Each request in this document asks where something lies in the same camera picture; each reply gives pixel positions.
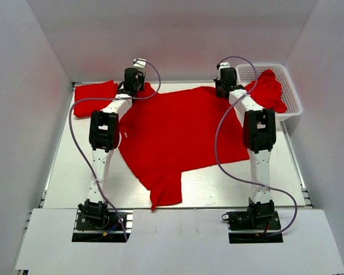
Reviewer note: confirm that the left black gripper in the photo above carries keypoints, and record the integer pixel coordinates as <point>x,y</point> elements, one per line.
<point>141,75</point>

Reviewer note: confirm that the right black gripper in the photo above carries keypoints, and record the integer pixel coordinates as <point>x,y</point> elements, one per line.
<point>218,82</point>

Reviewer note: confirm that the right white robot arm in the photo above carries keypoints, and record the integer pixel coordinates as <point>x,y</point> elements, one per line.
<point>259,136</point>

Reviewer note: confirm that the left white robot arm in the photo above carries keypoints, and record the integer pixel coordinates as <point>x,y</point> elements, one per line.
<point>104,138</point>

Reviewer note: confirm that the red t shirts in basket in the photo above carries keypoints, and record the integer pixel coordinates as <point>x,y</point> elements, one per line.
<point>268,92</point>

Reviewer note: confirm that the white plastic basket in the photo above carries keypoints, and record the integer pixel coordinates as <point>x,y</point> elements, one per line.
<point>245,75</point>

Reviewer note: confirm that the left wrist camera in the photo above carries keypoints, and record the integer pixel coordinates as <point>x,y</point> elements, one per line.
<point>139,64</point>

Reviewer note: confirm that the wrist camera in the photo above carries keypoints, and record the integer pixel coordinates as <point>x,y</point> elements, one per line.
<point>139,64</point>
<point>223,65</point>

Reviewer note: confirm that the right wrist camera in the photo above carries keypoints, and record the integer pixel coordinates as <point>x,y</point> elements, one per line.
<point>223,65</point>

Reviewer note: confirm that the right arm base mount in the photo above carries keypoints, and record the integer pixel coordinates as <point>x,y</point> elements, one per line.
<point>259,223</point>

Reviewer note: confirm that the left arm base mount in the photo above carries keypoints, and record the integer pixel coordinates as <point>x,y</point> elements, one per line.
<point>95,222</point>

